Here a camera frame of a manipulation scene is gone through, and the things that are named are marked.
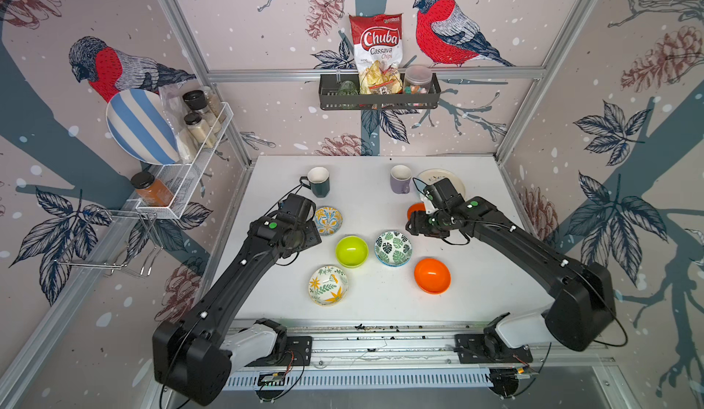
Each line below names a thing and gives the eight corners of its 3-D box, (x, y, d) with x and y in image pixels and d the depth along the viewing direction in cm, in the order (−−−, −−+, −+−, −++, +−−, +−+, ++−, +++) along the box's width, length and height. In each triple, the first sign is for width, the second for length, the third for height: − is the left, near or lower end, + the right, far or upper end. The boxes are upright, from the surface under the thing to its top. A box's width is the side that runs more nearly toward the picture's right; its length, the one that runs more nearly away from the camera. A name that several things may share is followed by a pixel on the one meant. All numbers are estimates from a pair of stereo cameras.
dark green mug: (304, 190, 111) (300, 175, 104) (316, 178, 115) (313, 162, 108) (322, 201, 108) (320, 186, 100) (334, 187, 112) (333, 172, 105)
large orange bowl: (415, 295, 84) (418, 291, 80) (411, 263, 90) (413, 258, 87) (450, 295, 84) (454, 291, 80) (443, 263, 90) (447, 258, 87)
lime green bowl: (335, 269, 90) (334, 264, 86) (337, 241, 96) (336, 235, 93) (368, 269, 90) (369, 264, 86) (368, 241, 96) (368, 235, 93)
